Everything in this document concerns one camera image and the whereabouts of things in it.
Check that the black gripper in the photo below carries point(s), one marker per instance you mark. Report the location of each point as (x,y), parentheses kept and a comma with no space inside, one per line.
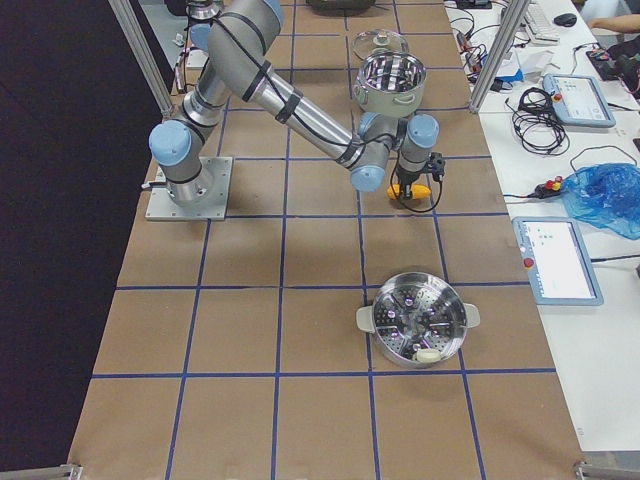
(407,178)

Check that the yellow plastic corn cob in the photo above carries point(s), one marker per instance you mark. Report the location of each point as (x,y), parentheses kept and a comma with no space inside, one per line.
(419,191)

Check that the glass pot lid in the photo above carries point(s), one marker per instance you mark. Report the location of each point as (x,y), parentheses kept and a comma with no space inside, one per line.
(376,41)

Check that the pale green steel pot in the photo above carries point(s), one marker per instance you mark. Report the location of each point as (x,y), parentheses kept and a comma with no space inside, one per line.
(390,83)

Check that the steel steamer basket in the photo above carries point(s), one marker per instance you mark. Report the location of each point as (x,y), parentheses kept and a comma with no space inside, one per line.
(417,320)

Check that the emergency stop button box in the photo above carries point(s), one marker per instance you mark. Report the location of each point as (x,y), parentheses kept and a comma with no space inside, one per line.
(550,188)

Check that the lower teach pendant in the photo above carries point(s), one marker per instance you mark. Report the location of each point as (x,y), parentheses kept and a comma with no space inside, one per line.
(557,263)

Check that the teach pendant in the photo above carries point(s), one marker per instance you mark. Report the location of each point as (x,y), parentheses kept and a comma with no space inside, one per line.
(557,263)
(578,100)

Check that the upper teach pendant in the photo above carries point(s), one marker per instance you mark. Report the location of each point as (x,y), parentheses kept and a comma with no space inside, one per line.
(578,100)

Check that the blue plastic bag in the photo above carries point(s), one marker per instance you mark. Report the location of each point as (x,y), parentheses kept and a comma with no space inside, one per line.
(605,196)

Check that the white keyboard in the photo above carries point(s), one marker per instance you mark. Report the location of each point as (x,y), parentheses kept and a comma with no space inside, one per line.
(538,27)

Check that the black computer mouse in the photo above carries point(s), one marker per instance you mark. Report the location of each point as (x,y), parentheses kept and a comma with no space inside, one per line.
(565,20)

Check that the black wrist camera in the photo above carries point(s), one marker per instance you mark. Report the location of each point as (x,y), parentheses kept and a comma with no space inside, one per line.
(437,166)

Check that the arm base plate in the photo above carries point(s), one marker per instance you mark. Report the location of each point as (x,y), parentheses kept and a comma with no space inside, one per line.
(205,198)
(190,56)

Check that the right aluminium frame post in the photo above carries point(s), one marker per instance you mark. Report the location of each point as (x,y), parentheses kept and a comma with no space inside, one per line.
(514,14)

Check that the aluminium frame post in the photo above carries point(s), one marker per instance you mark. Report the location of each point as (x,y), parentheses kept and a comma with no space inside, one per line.
(514,14)
(133,32)

